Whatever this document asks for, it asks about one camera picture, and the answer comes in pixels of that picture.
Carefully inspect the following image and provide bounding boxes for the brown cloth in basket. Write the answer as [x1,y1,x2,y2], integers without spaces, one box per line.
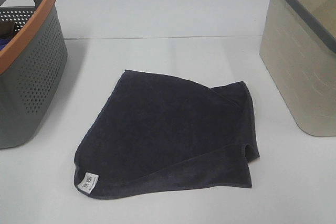
[0,20,16,39]

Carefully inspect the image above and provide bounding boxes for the blue cloth in basket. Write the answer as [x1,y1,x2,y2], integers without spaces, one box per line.
[0,38,11,50]

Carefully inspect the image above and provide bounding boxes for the beige basket grey rim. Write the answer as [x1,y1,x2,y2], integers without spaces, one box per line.
[259,0,335,136]

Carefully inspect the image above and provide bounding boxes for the grey perforated basket orange rim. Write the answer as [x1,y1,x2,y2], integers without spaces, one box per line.
[1,0,68,149]

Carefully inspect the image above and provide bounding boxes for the dark navy towel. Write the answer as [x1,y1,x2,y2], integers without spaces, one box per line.
[74,70,259,199]

